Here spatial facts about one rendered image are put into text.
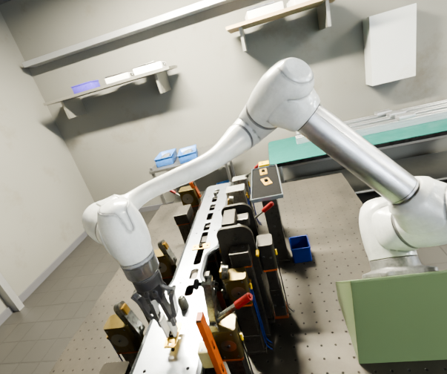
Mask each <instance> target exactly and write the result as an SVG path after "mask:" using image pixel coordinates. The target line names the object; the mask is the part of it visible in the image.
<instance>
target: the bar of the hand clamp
mask: <svg viewBox="0 0 447 374"><path fill-rule="evenodd" d="M218 285H219V283H218V282H215V281H214V280H213V276H212V275H205V280H202V282H199V280H198V278H195V280H194V281H193V288H194V289H195V290H197V289H198V288H199V287H200V286H201V287H202V288H203V291H204V296H205V304H206V309H207V314H208V321H209V324H216V325H217V321H216V316H217V315H218V310H217V305H216V296H215V290H214V288H215V286H218Z"/></svg>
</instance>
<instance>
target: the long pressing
mask: <svg viewBox="0 0 447 374"><path fill-rule="evenodd" d="M228 186H232V183H231V182H229V183H223V184H219V185H215V186H209V187H207V188H206V189H205V192H204V194H203V197H202V200H201V203H200V205H199V208H198V211H197V213H196V216H195V219H194V221H193V225H192V226H191V230H190V233H189V235H188V239H187V240H186V243H185V247H184V249H183V251H182V254H181V257H180V259H179V262H178V265H177V268H176V271H175V273H174V276H173V279H172V281H171V282H170V284H169V285H168V286H171V287H172V286H173V285H175V286H176V290H175V293H176V299H177V303H178V297H179V296H180V295H184V296H185V293H186V290H187V288H188V287H189V286H193V281H194V280H195V279H190V276H191V272H192V271H193V270H196V269H198V270H199V271H198V274H197V277H196V278H198V280H199V282H202V281H204V280H205V273H206V269H207V265H208V259H209V257H210V256H211V255H212V254H213V253H215V252H217V251H218V250H219V243H218V240H217V238H216V233H217V231H218V230H219V229H220V228H222V214H221V211H222V208H223V207H224V206H227V205H228V199H227V196H226V188H227V187H228ZM216 190H219V193H218V195H217V196H214V195H213V193H214V192H215V191H216ZM214 197H217V200H216V202H212V200H213V198H214ZM212 205H215V209H214V210H212V211H210V207H211V206H212ZM212 213H213V217H212V219H211V220H207V218H208V215H209V214H212ZM206 223H210V224H211V225H210V228H209V230H207V231H204V228H205V224H206ZM214 230H215V231H214ZM206 232H208V236H207V240H206V243H211V244H210V248H207V249H204V252H203V254H202V259H201V263H200V264H197V265H194V262H195V259H196V254H197V252H198V250H194V251H192V248H193V245H197V244H200V241H201V239H202V234H203V233H206ZM180 282H182V283H180ZM185 297H186V298H187V300H188V303H189V308H188V309H187V310H185V311H182V310H181V309H180V307H179V305H178V307H179V311H178V314H177V316H176V319H177V322H182V326H181V329H180V333H179V337H178V341H177V344H176V347H174V348H175V350H174V351H173V352H172V351H171V348H167V349H165V348H164V344H165V340H166V337H165V334H164V332H163V330H162V328H160V327H159V325H158V324H157V322H156V321H155V320H154V319H152V320H151V321H150V323H149V325H148V328H147V331H146V333H145V336H144V338H143V340H142V343H141V346H140V348H139V351H138V353H137V356H136V359H135V361H134V363H133V366H132V368H131V371H130V374H204V373H205V369H204V368H203V366H202V363H201V361H200V359H199V356H198V355H197V353H198V349H199V342H201V341H203V340H202V337H201V335H200V333H199V330H198V328H197V325H196V315H197V312H204V314H205V317H206V320H207V322H208V325H209V321H208V314H207V309H206V304H205V296H204V291H203V288H202V287H201V286H200V287H199V288H198V289H197V290H195V289H193V294H192V295H189V296H185ZM187 367H190V369H189V370H186V368H187ZM144 370H146V372H145V373H143V371H144Z"/></svg>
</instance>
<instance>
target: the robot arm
mask: <svg viewBox="0 0 447 374"><path fill-rule="evenodd" d="M276 128H283V129H285V130H288V131H293V132H296V131H298V132H299V133H300V134H301V135H303V136H304V137H305V138H306V139H308V140H309V141H311V142H312V143H313V144H315V146H317V147H318V148H320V149H321V150H322V151H324V152H325V153H326V154H327V155H328V156H330V157H331V158H333V159H334V160H335V161H337V162H338V163H339V164H340V165H342V166H343V167H344V168H346V169H347V170H348V171H350V172H351V173H352V174H353V175H355V176H356V177H357V178H359V179H360V180H362V181H363V182H364V183H365V184H366V185H367V186H369V187H370V188H372V189H373V190H375V191H376V192H377V193H378V194H379V195H381V196H382V197H378V198H374V199H372V200H369V201H367V202H365V203H364V204H363V206H362V207H361V209H360V215H359V227H360V234H361V237H362V242H363V245H364V248H365V252H366V254H367V256H368V259H369V263H370V267H371V271H370V272H368V273H366V274H364V275H362V279H366V278H381V277H388V276H395V275H408V274H415V273H422V272H436V271H439V269H438V267H437V266H424V265H422V264H421V262H420V259H419V257H418V255H417V249H419V248H423V247H431V246H440V245H445V244H447V183H444V182H441V181H439V180H435V179H432V178H430V177H426V176H419V177H414V176H412V175H411V174H409V173H408V172H407V171H406V170H405V169H404V168H402V167H401V166H400V165H398V164H397V163H395V161H393V160H392V159H391V158H389V157H388V156H387V155H385V154H384V153H383V152H381V150H379V149H378V148H376V147H375V146H374V145H372V144H371V143H370V142H369V141H368V140H366V139H365V138H364V137H362V136H361V135H359V134H358V133H357V132H356V131H355V130H353V129H352V128H351V127H349V126H348V125H346V124H345V123H344V122H343V121H342V120H341V119H339V118H338V117H336V116H335V115H334V114H332V113H331V112H330V111H329V110H328V109H326V108H325V107H324V106H322V105H321V104H320V99H319V96H318V94H317V93H316V91H315V90H314V74H313V71H312V69H311V68H310V67H309V66H308V64H307V63H305V62H304V61H302V60H301V59H298V58H293V57H291V58H287V59H283V60H281V61H280V62H277V63H276V64H275V65H274V66H273V67H271V68H270V69H269V70H268V71H267V72H266V73H265V74H264V75H263V76H262V78H261V79H260V80H259V82H258V83H257V85H256V87H255V88H254V89H253V91H252V93H251V96H250V98H249V100H248V101H247V103H246V105H245V107H244V108H243V110H242V112H241V114H240V115H239V118H238V119H237V120H236V121H235V122H234V123H233V125H232V126H231V127H230V128H229V129H228V130H227V131H226V132H225V134H224V135H223V136H222V138H221V139H220V140H219V141H218V143H217V144H216V145H215V146H214V147H213V148H212V149H210V150H209V151H207V152H206V153H204V154H203V155H201V156H199V157H197V158H196V159H194V160H191V161H190V162H188V163H185V164H183V165H181V166H179V167H177V168H175V169H173V170H171V171H169V172H167V173H164V174H162V175H160V176H158V177H156V178H154V179H152V180H150V181H148V182H146V183H144V184H142V185H140V186H138V187H137V188H135V189H134V190H132V191H129V192H128V193H127V194H123V195H117V194H114V195H112V196H110V197H108V198H106V199H103V200H100V201H98V202H96V203H93V204H91V205H90V206H88V207H87V208H86V209H85V211H84V213H83V215H82V225H83V227H84V229H85V231H86V232H87V234H88V235H89V236H90V237H91V238H92V239H93V240H95V241H96V242H97V243H100V244H102V245H103V246H104V247H105V248H106V250H107V251H108V252H109V254H110V255H112V256H113V257H114V258H115V259H116V260H117V261H118V262H119V265H120V267H121V268H122V270H123V272H124V274H125V276H126V278H127V279H128V280H129V281H130V282H132V283H133V285H134V288H135V289H136V290H134V292H133V294H132V296H131V299H132V300H133V301H135V302H136V303H137V304H138V306H139V307H140V309H141V310H142V311H143V312H144V314H145V315H146V317H147V318H148V320H150V321H151V320H152V319H154V320H155V321H156V322H157V324H158V325H159V327H160V328H162V330H163V332H164V334H165V337H166V338H168V337H169V332H170V331H171V332H172V334H173V336H174V337H176V335H177V332H178V326H177V325H176V323H177V319H176V316H177V314H178V311H179V307H178V303H177V299H176V293H175V290H176V286H175V285H173V286H172V287H171V286H167V285H166V283H165V282H164V281H163V280H162V275H161V273H160V271H159V261H158V260H157V257H156V255H155V252H154V250H153V247H152V245H151V238H150V233H149V231H148V228H147V226H146V224H145V221H144V219H143V217H142V215H141V214H140V212H139V209H140V208H141V207H142V206H143V205H144V204H146V202H148V201H149V200H151V199H153V198H155V197H157V196H159V195H160V194H164V193H165V192H168V191H170V190H173V189H175V188H178V187H180V186H183V185H184V184H187V183H189V182H192V181H194V180H197V179H199V178H200V177H204V176H205V175H207V174H210V173H211V172H213V171H215V170H217V169H218V168H220V167H222V166H223V165H225V164H226V163H228V162H230V161H231V160H232V159H234V158H236V157H238V156H239V155H241V154H243V153H245V152H246V151H248V150H250V149H251V148H253V147H254V146H255V145H257V144H258V143H259V142H260V141H262V140H263V139H264V138H265V137H267V136H268V135H269V134H270V133H271V132H273V131H274V130H275V129H276ZM165 291H166V292H167V294H168V295H169V297H168V298H169V302H170V303H169V302H168V299H167V298H166V297H165ZM158 304H159V305H160V306H161V308H162V310H163V312H164V313H165V314H164V313H162V312H161V311H160V309H159V305H158ZM161 313H162V314H161ZM165 315H166V317H167V319H166V317H165Z"/></svg>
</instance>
